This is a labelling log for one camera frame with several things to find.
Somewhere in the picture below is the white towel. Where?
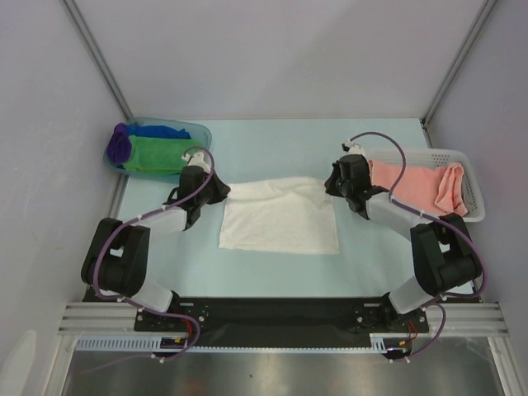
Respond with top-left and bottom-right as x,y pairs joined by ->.
219,177 -> 339,255

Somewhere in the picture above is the pink striped towel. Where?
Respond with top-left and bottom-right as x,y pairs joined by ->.
394,163 -> 468,216

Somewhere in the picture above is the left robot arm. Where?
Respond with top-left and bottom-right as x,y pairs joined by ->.
81,165 -> 230,330

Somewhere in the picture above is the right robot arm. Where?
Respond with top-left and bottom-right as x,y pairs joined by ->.
324,154 -> 484,332

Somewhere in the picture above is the green towel in tray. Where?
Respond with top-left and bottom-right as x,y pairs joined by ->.
123,136 -> 200,175

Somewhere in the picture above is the blue towel in tray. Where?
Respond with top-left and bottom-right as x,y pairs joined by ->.
125,124 -> 191,139

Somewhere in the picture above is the purple towel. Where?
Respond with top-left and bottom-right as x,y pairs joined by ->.
106,123 -> 132,164

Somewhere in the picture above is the white perforated plastic basket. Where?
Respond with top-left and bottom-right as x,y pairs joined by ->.
366,148 -> 485,223

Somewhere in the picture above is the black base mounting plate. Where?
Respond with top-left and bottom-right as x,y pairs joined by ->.
82,288 -> 483,347

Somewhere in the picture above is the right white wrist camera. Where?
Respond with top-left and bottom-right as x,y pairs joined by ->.
342,141 -> 367,158

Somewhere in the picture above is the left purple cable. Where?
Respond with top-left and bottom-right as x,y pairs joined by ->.
78,146 -> 215,375

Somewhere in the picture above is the purple cable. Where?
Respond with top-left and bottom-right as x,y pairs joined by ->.
348,131 -> 491,364
78,146 -> 215,375

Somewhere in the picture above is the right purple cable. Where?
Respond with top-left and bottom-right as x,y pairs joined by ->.
348,131 -> 491,364

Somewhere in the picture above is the slotted white cable duct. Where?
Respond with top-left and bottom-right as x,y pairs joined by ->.
75,335 -> 387,354

